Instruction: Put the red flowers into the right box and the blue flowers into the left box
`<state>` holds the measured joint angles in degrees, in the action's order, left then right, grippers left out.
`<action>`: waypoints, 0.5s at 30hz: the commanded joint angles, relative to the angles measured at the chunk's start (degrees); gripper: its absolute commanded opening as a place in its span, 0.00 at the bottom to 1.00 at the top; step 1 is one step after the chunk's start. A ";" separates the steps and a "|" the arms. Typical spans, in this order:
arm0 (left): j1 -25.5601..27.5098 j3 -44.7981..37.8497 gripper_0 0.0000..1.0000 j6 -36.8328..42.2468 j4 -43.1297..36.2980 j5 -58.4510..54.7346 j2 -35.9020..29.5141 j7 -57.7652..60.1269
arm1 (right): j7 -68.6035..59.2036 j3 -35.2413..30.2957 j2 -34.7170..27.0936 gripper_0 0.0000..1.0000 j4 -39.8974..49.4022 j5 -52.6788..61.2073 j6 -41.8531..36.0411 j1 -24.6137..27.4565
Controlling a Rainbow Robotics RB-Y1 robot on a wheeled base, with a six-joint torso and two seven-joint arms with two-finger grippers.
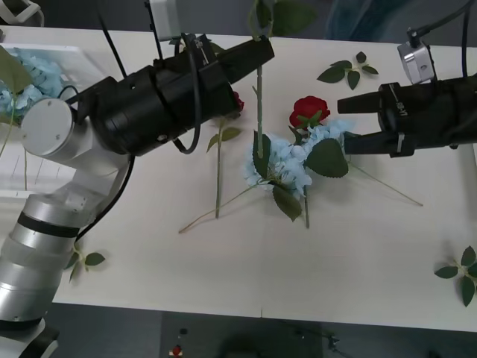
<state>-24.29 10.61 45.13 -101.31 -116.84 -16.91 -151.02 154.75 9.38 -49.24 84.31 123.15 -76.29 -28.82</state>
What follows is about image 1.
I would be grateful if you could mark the pale grey left wrist camera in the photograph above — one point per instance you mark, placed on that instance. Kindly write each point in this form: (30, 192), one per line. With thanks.
(167, 18)

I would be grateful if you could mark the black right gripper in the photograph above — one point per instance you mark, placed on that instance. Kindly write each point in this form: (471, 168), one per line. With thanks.
(413, 115)

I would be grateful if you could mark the person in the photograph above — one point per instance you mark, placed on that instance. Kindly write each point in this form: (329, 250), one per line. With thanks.
(357, 18)

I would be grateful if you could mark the pale grey right wrist camera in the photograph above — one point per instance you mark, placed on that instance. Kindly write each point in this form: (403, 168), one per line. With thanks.
(417, 63)

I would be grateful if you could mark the white frame object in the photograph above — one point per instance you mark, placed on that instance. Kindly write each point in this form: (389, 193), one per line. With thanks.
(28, 13)

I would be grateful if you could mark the thorny green flower stem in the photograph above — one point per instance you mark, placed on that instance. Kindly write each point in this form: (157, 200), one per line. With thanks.
(259, 112)

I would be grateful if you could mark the pale grey wrist camera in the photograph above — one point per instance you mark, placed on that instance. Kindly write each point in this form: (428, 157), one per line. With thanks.
(167, 18)
(417, 63)

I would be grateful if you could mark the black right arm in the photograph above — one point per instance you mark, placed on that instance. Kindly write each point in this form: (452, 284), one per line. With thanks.
(462, 112)

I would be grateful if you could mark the silver and black left arm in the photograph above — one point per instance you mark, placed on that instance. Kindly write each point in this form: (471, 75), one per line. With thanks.
(44, 127)

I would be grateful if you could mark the pale blue flower with stem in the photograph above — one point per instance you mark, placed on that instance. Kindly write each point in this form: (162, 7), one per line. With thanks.
(37, 74)
(328, 158)
(287, 156)

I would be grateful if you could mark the red rose with green stem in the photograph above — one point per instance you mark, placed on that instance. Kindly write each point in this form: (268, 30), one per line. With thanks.
(230, 133)
(309, 108)

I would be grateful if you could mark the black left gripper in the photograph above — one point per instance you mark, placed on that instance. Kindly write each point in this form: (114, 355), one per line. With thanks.
(194, 93)

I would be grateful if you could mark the dark robot base red button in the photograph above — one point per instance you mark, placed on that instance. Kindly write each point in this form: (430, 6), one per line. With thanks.
(205, 335)

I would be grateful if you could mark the loose green leaf twig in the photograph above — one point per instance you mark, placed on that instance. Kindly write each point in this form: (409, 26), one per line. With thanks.
(333, 74)
(467, 289)
(94, 258)

